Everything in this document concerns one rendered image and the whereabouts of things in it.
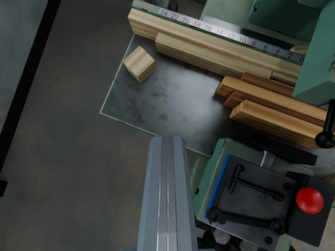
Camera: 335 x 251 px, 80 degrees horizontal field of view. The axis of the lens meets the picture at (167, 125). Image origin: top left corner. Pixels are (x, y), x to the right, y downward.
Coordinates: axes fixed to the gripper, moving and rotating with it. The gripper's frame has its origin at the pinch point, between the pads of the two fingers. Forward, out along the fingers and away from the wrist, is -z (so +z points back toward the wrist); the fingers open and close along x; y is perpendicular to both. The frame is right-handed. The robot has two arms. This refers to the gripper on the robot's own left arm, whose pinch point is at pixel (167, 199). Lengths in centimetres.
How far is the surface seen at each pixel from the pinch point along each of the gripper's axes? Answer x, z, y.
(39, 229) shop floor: -80, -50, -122
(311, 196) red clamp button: 16.8, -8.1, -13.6
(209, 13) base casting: 11, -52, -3
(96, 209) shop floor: -44, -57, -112
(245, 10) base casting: 19, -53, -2
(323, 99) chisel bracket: 19.0, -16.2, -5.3
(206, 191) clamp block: 6.0, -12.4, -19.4
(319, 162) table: 27.1, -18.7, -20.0
